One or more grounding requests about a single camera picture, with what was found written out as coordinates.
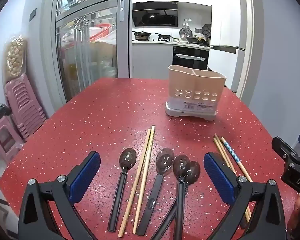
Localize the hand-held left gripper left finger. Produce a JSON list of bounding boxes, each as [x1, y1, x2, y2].
[[17, 151, 101, 240]]

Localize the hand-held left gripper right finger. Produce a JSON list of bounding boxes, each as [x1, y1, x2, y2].
[[203, 152, 287, 240]]

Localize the dark translucent plastic spoon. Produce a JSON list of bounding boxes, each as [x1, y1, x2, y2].
[[136, 148, 175, 236], [172, 154, 191, 240], [154, 161, 201, 240], [107, 148, 137, 232]]

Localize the blue patterned wooden chopstick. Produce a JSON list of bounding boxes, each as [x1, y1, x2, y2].
[[220, 137, 253, 182]]

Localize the brown wooden chopstick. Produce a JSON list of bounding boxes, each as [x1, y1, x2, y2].
[[215, 134, 237, 175], [213, 137, 234, 170]]

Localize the beige plastic cutlery holder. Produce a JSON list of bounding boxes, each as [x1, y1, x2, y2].
[[164, 64, 227, 118]]

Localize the pink plastic stool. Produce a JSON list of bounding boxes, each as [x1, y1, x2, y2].
[[0, 119, 24, 163]]

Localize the stack of pink stools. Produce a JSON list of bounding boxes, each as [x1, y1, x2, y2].
[[4, 74, 47, 140]]

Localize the glass sliding door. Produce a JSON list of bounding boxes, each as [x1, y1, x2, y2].
[[41, 0, 132, 103]]

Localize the white refrigerator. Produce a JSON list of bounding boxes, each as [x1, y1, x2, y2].
[[210, 0, 248, 93]]

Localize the grey kitchen cabinet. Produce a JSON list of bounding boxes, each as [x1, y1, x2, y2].
[[132, 40, 210, 79]]

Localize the clear bag of round nuts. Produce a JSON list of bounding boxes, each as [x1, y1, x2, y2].
[[2, 36, 28, 80]]

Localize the red plastic basket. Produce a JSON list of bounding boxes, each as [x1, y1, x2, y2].
[[89, 23, 113, 43]]

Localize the round metal steamer rack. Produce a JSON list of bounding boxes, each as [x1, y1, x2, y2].
[[179, 27, 193, 39]]

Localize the black wok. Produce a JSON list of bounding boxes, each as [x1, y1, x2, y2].
[[132, 31, 150, 41]]

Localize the black frying pan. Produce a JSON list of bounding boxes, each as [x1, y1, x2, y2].
[[155, 32, 172, 42]]

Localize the black range hood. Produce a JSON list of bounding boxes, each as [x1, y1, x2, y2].
[[132, 2, 178, 27]]

